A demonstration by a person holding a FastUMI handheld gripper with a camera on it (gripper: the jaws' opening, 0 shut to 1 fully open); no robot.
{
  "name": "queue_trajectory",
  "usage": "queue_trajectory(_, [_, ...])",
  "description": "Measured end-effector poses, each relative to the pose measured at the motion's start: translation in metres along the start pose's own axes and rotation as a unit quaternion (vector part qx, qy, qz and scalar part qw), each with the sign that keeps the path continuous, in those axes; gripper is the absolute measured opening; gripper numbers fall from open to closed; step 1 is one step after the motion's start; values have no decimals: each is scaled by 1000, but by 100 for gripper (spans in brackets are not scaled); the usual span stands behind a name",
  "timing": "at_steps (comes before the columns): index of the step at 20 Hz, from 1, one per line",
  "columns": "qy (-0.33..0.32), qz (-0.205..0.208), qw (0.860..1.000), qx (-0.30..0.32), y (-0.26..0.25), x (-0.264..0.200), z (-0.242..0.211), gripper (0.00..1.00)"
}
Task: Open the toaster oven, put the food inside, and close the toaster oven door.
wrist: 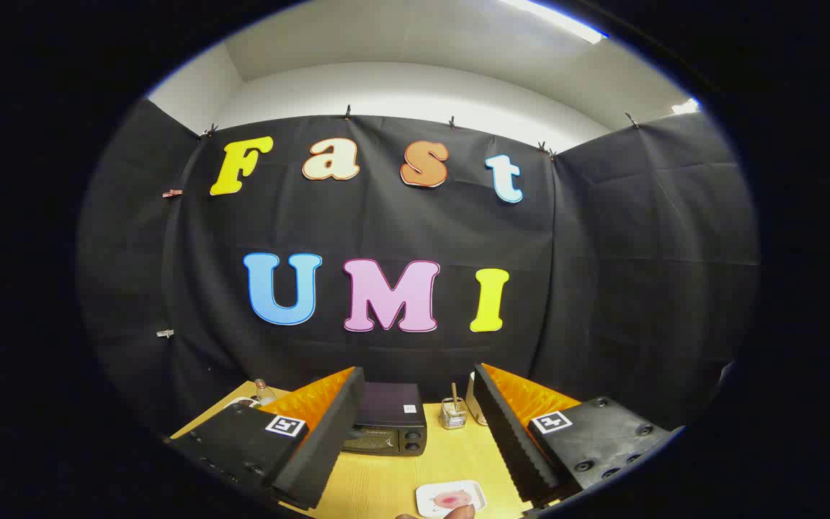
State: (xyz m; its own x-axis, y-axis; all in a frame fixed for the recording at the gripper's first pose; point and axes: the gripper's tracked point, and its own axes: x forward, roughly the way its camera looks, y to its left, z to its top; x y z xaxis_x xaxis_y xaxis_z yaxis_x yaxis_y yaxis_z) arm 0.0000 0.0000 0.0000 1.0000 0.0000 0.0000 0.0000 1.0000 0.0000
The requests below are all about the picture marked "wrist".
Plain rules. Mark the wooden utensil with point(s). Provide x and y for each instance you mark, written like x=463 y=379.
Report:
x=454 y=393

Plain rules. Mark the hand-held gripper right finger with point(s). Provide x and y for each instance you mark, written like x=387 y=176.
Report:
x=505 y=425

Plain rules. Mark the black toaster oven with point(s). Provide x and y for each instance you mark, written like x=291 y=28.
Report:
x=390 y=407

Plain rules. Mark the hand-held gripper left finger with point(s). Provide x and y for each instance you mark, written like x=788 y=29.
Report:
x=328 y=440

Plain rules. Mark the pink food slice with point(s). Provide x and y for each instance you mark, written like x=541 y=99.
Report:
x=452 y=499

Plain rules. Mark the small ceiling light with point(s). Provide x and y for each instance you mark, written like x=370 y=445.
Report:
x=685 y=107

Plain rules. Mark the long ceiling light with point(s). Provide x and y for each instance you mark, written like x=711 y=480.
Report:
x=559 y=20

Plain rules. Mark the white toaster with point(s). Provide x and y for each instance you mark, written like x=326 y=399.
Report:
x=474 y=404

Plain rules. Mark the small glass bottle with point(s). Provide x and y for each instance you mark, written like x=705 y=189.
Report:
x=265 y=394

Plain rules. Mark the white square plate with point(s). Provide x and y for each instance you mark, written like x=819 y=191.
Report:
x=426 y=496

